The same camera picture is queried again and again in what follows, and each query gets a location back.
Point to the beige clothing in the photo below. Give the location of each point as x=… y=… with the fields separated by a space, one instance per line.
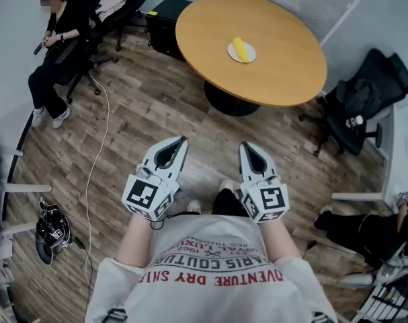
x=114 y=0

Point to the person's black trousers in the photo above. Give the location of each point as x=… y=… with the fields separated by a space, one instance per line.
x=229 y=202

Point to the person's left forearm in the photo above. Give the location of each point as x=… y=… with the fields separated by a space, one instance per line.
x=136 y=241

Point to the black bag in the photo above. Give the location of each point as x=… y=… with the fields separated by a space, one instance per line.
x=360 y=94

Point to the small white round object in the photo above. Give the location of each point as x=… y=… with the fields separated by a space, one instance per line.
x=359 y=119

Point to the person's white shoe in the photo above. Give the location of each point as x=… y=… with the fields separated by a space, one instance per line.
x=194 y=206
x=228 y=184

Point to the person's right forearm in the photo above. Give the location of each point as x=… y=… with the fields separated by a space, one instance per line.
x=278 y=241

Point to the black cabinet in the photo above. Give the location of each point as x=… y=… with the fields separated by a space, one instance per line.
x=163 y=29

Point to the white desk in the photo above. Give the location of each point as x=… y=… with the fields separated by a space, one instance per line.
x=402 y=153

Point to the black mesh office chair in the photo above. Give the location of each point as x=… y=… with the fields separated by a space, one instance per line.
x=385 y=69

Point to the white round plate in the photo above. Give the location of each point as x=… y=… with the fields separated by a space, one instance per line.
x=252 y=54

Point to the white desk leg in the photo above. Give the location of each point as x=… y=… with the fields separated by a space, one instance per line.
x=29 y=188
x=356 y=196
x=20 y=229

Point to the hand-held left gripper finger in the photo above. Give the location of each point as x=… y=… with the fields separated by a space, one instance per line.
x=151 y=153
x=181 y=160

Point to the person's white printed t-shirt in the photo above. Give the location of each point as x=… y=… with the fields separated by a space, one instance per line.
x=207 y=298

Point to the round wooden table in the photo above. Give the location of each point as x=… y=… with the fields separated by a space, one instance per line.
x=277 y=25

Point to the yellow corn cob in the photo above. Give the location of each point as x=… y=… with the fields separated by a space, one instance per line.
x=240 y=50

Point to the black power adapter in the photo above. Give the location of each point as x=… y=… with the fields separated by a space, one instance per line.
x=78 y=243

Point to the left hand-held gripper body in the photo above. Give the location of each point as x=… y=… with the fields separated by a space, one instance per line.
x=141 y=194

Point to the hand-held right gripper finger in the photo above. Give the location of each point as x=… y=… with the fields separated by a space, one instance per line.
x=244 y=167
x=265 y=163

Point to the white grey device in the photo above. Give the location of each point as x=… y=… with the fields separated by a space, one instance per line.
x=385 y=269

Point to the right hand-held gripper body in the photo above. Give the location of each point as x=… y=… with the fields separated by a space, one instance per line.
x=269 y=198

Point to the pile of black devices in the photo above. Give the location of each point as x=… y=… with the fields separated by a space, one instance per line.
x=52 y=232

